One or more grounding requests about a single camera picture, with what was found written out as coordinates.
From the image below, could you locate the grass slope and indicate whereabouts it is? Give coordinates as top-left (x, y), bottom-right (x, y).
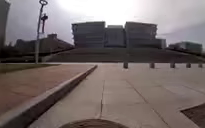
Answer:
top-left (44, 47), bottom-right (205, 64)

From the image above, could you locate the row of bollards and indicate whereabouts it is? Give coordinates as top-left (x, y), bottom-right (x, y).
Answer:
top-left (122, 60), bottom-right (205, 70)

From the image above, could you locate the large dark block building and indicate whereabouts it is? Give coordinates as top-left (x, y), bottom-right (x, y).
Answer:
top-left (71, 21), bottom-right (167, 50)

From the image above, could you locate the grey concrete slab plaza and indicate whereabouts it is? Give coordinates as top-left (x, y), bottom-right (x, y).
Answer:
top-left (28, 62), bottom-right (205, 128)

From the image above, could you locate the low dark building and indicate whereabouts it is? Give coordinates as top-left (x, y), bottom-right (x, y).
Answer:
top-left (14, 33), bottom-right (74, 56)

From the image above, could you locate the round manhole cover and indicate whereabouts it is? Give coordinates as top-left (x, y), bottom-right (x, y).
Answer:
top-left (58, 118), bottom-right (130, 128)

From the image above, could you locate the grey stone kerb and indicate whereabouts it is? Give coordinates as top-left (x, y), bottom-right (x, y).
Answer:
top-left (0, 64), bottom-right (99, 128)

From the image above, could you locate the reddish paved area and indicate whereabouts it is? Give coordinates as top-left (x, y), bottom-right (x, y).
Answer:
top-left (0, 63), bottom-right (95, 121)

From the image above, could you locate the low wide building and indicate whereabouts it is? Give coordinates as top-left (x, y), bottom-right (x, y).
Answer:
top-left (168, 41), bottom-right (204, 55)

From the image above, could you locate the tall lamp pole with ring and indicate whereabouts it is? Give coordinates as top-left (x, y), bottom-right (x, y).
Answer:
top-left (34, 0), bottom-right (49, 64)

